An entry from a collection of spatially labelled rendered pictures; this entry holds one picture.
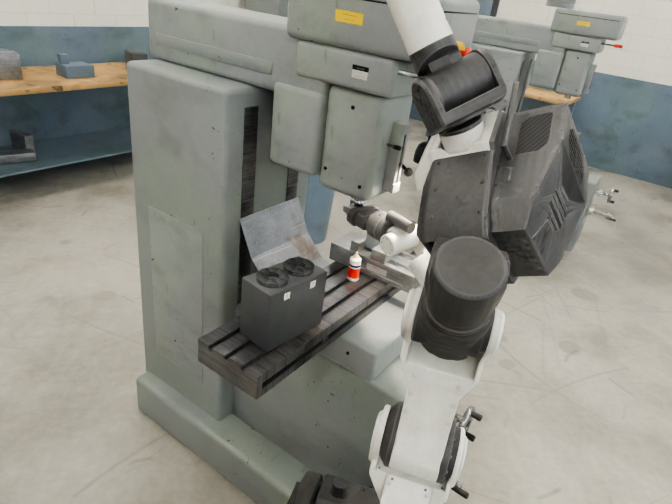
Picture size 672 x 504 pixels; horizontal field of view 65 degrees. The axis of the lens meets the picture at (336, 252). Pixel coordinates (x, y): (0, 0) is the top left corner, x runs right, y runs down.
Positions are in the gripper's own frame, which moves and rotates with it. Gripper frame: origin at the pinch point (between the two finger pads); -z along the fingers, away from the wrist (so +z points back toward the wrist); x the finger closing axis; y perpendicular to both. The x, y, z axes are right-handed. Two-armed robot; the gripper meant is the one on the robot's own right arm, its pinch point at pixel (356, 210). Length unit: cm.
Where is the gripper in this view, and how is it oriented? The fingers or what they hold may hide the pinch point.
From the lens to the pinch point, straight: 171.9
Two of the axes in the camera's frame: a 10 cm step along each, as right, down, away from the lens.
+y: -1.1, 8.8, 4.5
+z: 5.7, 4.3, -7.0
